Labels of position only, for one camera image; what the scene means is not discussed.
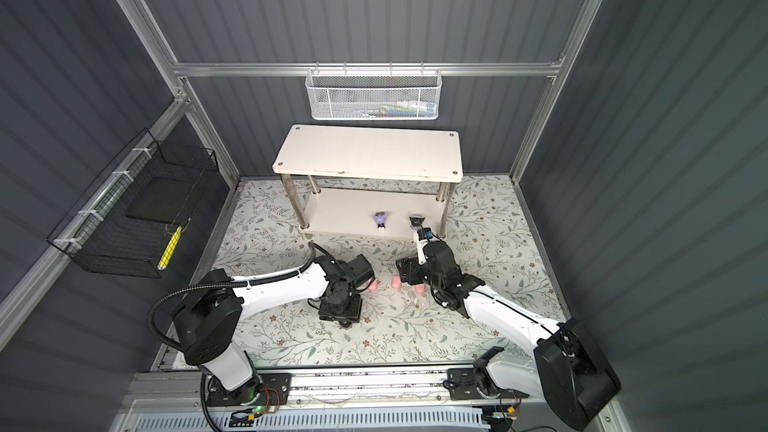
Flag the purple striped toy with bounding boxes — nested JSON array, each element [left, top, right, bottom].
[[409, 214, 425, 231]]

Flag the black wire mesh basket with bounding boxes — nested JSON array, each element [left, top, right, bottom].
[[47, 132, 219, 279]]

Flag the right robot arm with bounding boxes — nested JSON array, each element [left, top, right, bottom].
[[396, 239, 621, 431]]

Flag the yellow label tag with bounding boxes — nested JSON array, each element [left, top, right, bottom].
[[157, 226, 183, 271]]

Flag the black pad in basket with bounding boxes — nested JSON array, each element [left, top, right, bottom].
[[125, 177, 203, 225]]

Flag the white ribbed cable duct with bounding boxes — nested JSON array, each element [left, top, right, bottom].
[[134, 406, 490, 432]]

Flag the white two-tier shelf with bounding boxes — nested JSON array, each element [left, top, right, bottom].
[[273, 125, 463, 240]]

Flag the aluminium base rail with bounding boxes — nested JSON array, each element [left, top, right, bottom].
[[119, 360, 549, 414]]

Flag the items in white basket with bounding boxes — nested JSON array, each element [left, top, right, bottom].
[[355, 100, 439, 120]]

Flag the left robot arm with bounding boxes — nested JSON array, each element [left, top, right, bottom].
[[146, 243, 375, 394]]

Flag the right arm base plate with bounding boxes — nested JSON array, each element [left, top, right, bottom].
[[442, 367, 529, 401]]

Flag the floral patterned mat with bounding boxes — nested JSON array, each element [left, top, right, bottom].
[[214, 175, 566, 367]]

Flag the white wire mesh basket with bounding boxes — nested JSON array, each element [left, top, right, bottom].
[[305, 72, 443, 121]]

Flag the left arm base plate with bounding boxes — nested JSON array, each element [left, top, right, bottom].
[[205, 373, 293, 407]]

